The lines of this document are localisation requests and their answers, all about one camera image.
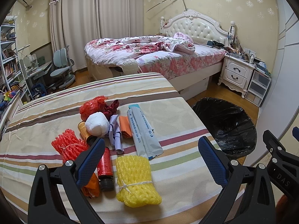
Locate red foam net bundle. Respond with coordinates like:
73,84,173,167
51,129,89,164

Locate red bottle black cap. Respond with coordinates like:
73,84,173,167
97,147,115,191

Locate gold bottle black cap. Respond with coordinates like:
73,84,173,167
78,121,97,146

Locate yellow foam net bundle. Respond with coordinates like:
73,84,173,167
115,155,162,208

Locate white paper ball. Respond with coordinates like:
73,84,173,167
85,112,110,137

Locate orange paper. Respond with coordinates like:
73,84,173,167
119,116,132,139

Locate red plastic bag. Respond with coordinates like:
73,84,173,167
80,96,108,121

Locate dark red wrapper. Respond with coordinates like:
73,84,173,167
102,100,119,121

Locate grey toothpaste box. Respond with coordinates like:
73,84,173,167
127,108,164,160

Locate orange wrapper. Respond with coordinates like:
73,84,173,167
81,173,100,198

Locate teal white toothpaste tube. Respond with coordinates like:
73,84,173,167
129,104,140,109

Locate black lined trash bin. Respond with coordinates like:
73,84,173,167
192,98,257,159

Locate plastic drawer unit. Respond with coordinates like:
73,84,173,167
245,69,271,107

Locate white nightstand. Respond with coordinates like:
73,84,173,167
217,55,255,99

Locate striped table cloth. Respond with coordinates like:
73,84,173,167
0,72,246,224

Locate study desk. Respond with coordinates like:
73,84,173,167
24,61,53,98

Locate white bookshelf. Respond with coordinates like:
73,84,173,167
1,15,33,104

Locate white tufted bed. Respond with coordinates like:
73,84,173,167
85,9,231,100

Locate grey desk chair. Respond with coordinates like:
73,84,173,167
49,46,75,91

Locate metal canopy rod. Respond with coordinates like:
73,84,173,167
146,0,188,13

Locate floral quilt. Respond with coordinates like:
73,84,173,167
85,35,195,67

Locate beige curtains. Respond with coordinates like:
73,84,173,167
49,0,144,71

